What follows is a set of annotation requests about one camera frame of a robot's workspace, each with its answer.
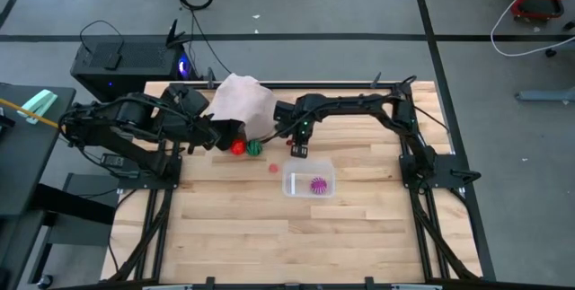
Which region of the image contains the black wifi antenna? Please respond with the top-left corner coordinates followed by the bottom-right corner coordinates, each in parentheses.
top-left (165, 19), bottom-right (192, 49)

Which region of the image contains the long white cable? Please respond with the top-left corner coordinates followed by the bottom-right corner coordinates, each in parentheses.
top-left (490, 0), bottom-right (575, 57)

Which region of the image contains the magenta white striped toy ball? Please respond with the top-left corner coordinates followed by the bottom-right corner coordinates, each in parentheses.
top-left (310, 177), bottom-right (329, 195)

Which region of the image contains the black computer tower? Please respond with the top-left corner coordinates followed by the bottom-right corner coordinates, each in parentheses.
top-left (70, 33), bottom-right (192, 102)

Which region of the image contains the beige paper bag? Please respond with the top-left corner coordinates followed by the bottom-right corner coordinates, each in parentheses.
top-left (204, 73), bottom-right (279, 152)

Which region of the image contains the coiled black cable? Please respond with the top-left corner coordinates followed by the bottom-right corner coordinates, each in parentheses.
top-left (178, 0), bottom-right (233, 75)

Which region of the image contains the black power brick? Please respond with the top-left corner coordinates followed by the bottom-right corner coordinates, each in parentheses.
top-left (101, 154), bottom-right (126, 169)

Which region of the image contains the black desk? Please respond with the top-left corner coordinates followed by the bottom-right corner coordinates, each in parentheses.
top-left (0, 82), bottom-right (118, 290)

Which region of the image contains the mint green stapler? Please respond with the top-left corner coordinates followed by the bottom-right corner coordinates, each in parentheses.
top-left (16, 89), bottom-right (58, 125)

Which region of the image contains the clear plastic tupperware container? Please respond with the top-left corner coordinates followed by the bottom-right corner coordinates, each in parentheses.
top-left (281, 159), bottom-right (336, 199)

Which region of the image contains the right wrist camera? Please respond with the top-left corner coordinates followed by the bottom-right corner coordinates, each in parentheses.
top-left (273, 100), bottom-right (297, 125)

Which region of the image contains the black aluminium rig frame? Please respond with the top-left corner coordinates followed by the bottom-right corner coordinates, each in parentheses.
top-left (101, 74), bottom-right (498, 290)

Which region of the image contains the thin black cable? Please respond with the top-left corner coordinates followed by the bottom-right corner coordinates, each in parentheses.
top-left (79, 20), bottom-right (125, 70)

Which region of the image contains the yellow cable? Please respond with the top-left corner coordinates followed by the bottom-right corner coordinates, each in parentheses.
top-left (0, 98), bottom-right (60, 128)

